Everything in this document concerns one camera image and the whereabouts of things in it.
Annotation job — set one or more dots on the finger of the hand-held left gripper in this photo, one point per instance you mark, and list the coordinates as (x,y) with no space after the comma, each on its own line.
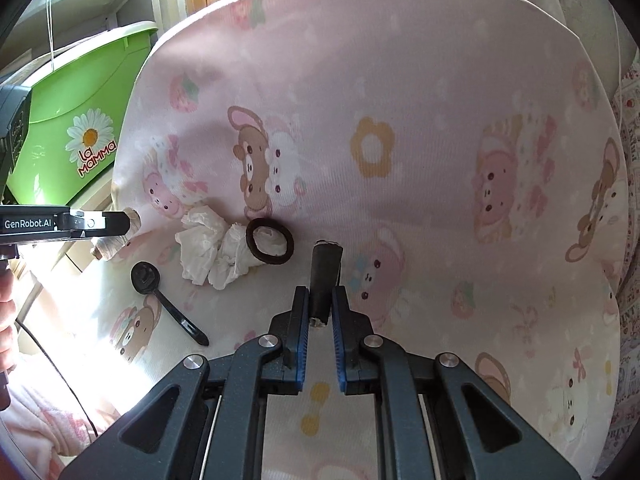
(100,222)

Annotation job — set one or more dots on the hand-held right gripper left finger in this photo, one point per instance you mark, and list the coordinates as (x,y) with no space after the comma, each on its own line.
(301,350)

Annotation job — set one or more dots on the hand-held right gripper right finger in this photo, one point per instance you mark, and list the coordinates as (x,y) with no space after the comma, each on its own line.
(340,355)

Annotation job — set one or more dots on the beige thread spool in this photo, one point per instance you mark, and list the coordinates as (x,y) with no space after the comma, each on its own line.
(112,247)

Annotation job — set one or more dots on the black plastic spoon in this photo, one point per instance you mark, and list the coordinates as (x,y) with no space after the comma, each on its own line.
(145,277)

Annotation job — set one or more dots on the dark cylindrical tube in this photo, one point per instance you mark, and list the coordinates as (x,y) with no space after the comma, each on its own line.
(325,280)

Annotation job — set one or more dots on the white tissue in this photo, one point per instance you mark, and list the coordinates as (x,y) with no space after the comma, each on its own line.
(200,245)

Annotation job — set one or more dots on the person's left hand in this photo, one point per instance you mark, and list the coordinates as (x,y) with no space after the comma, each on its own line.
(7,330)

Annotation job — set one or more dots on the green storage box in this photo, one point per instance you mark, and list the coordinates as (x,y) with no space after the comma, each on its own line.
(65,110)

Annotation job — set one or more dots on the pink bear print tablecloth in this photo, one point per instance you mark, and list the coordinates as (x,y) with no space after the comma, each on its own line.
(400,110)

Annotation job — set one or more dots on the printed patchwork blanket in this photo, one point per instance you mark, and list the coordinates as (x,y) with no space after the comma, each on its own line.
(630,135)

